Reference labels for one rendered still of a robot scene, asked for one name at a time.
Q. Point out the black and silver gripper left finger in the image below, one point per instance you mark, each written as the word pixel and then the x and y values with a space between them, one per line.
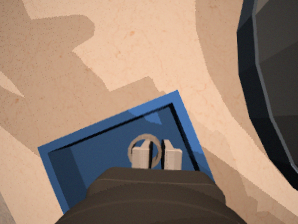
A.
pixel 142 156

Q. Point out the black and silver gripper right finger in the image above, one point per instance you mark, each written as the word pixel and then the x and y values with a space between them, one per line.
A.
pixel 172 159

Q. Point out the blue open crate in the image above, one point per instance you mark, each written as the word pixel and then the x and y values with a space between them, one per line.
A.
pixel 74 161

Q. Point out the grey metal ring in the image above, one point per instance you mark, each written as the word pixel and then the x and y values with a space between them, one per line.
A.
pixel 152 138

